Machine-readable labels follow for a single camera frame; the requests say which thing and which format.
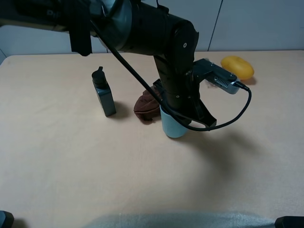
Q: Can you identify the black camera cable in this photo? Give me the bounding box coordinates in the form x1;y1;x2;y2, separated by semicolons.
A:
89;19;252;132

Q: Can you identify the black left base corner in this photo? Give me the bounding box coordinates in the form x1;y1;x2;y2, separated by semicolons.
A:
0;210;14;228

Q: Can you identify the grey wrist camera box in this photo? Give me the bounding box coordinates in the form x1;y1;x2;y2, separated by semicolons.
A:
193;58;239;95

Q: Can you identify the dark green square bottle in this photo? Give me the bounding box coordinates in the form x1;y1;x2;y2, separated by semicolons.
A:
92;66;116;117

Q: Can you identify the black base corner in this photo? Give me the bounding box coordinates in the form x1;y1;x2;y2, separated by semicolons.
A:
0;210;14;228
275;216;304;228

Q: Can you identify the crumpled brown cloth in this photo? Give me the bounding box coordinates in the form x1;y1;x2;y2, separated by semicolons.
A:
133;90;161;125

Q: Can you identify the clear wrapped snack packet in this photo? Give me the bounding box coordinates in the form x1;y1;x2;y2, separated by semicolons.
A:
205;63;217;88

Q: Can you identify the light blue plastic cup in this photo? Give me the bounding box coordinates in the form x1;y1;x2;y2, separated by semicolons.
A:
160;106;188;138

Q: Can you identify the grey robot base front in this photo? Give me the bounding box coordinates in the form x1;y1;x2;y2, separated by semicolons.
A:
84;211;275;228

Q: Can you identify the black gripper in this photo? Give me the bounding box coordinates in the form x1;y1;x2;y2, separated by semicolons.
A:
154;56;217;127

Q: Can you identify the black right base corner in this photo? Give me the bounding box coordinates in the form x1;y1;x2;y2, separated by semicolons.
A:
275;216;304;228

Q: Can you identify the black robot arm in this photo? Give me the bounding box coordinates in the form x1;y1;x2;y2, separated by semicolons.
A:
0;0;217;127

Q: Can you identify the yellow mango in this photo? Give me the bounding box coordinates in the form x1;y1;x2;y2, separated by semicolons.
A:
220;56;254;80

